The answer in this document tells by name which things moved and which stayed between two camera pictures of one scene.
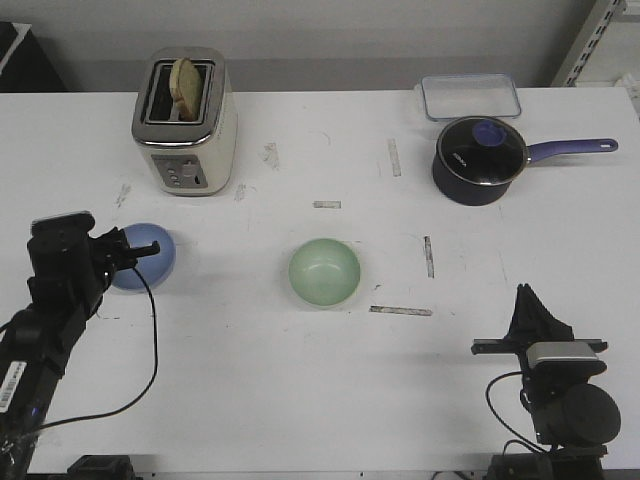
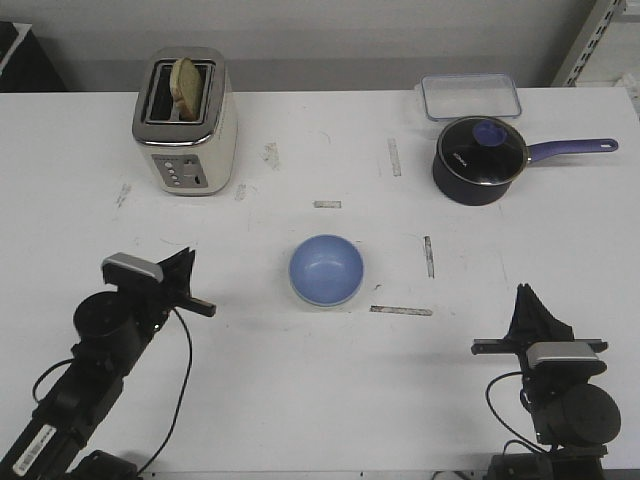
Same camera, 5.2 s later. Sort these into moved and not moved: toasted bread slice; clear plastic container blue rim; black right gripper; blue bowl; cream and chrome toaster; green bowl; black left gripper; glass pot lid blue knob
Moved: blue bowl; green bowl; black left gripper
Not moved: glass pot lid blue knob; black right gripper; cream and chrome toaster; toasted bread slice; clear plastic container blue rim
